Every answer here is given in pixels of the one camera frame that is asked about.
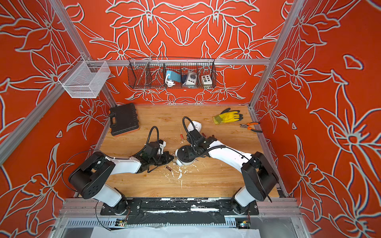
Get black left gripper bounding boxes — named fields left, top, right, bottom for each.
left=149, top=152, right=175, bottom=167

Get white round twin-bell alarm clock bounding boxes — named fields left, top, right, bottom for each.
left=175, top=145, right=197, bottom=167

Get white square alarm clock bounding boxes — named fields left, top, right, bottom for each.
left=187, top=121, right=202, bottom=132

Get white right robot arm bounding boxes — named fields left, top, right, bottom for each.
left=175, top=117, right=279, bottom=215

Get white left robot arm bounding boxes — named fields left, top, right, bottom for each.
left=63, top=126, right=174, bottom=214

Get yellow black work glove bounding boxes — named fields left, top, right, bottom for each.
left=212, top=108, right=243, bottom=125

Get black plastic tool case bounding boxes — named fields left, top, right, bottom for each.
left=109, top=103, right=140, bottom=136

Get beige button box in basket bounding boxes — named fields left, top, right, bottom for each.
left=201, top=75, right=213, bottom=88

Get white socket adapter in basket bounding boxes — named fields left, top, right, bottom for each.
left=182, top=71, right=197, bottom=86

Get blue white item in basket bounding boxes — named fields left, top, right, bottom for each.
left=165, top=70, right=181, bottom=87

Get orange handled pliers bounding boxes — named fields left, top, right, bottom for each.
left=240, top=122, right=263, bottom=133

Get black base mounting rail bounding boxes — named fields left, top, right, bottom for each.
left=99, top=198, right=259, bottom=229

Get black wire wall basket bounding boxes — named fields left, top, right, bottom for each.
left=127, top=56, right=217, bottom=89

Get clear plastic wall bin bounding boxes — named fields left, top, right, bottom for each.
left=59, top=61, right=111, bottom=99

